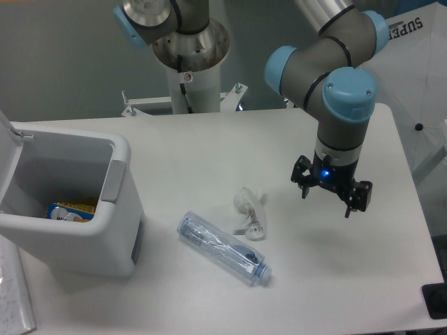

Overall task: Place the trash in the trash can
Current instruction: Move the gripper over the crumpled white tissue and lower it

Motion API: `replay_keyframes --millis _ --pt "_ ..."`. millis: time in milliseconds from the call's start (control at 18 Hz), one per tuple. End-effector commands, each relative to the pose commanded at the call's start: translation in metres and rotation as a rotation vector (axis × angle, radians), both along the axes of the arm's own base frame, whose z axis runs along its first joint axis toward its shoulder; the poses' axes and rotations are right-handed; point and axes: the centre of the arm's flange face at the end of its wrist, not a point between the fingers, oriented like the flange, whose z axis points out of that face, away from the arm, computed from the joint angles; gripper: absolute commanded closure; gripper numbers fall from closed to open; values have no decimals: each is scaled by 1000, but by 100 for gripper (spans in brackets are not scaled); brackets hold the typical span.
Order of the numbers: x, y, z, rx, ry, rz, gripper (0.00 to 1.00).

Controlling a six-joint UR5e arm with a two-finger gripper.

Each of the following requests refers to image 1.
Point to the black device at edge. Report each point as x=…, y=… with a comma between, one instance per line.
x=435, y=300

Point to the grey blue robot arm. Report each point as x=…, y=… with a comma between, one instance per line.
x=325, y=80

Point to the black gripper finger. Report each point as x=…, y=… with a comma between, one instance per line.
x=356, y=196
x=303, y=175

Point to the blue yellow snack package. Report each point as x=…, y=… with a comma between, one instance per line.
x=67, y=211

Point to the white trash can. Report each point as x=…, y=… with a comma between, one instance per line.
x=45, y=164

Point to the white metal base bracket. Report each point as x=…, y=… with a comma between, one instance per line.
x=230, y=101

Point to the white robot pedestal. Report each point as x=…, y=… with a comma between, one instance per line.
x=193, y=62

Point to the white umbrella with text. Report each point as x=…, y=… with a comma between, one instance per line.
x=411, y=75

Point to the clear plastic bottle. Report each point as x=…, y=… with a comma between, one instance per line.
x=228, y=252

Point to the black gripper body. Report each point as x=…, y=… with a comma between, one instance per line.
x=333, y=169

